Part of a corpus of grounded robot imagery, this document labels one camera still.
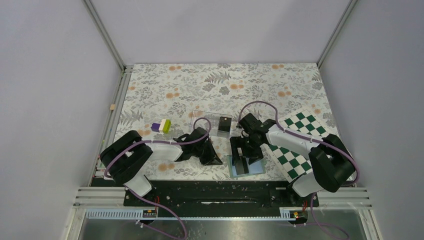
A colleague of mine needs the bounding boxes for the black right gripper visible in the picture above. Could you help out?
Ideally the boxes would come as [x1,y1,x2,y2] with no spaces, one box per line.
[230,135,264,166]

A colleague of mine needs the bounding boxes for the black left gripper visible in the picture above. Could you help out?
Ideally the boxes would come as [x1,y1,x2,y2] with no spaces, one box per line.
[193,138,223,166]

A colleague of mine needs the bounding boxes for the green card holder wallet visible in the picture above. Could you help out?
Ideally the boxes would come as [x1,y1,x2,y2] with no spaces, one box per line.
[227,155,266,179]

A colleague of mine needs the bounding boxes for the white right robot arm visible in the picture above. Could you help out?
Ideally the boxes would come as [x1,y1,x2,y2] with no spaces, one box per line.
[230,113,356,206]

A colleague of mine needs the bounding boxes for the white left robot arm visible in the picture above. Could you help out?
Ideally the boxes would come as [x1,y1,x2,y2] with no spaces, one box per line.
[99,127,223,206]

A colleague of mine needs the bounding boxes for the dark credit card stack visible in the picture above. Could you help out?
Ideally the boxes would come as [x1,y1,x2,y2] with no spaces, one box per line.
[218,116,232,133]

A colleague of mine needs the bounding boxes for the purple white green block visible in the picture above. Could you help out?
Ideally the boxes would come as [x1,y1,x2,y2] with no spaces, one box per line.
[150,118,171,134]

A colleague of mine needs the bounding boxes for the green white checkerboard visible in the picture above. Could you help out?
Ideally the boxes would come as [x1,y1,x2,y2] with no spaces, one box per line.
[264,110,353,184]

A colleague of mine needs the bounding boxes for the floral patterned table mat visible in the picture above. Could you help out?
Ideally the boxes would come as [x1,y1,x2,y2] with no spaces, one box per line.
[112,63,354,182]

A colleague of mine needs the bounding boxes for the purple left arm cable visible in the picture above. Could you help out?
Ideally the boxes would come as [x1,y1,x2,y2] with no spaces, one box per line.
[103,117,213,240]

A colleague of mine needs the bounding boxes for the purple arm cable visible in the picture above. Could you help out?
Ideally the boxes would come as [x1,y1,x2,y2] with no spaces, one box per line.
[103,117,213,240]
[236,100,360,240]

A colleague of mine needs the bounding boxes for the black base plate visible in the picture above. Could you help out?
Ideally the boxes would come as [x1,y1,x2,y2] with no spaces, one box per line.
[90,177,327,218]

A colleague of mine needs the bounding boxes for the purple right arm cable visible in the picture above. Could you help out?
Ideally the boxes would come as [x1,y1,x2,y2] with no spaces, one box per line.
[236,100,360,240]

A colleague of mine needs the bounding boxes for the aluminium frame rail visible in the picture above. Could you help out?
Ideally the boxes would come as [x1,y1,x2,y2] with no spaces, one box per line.
[61,65,134,240]

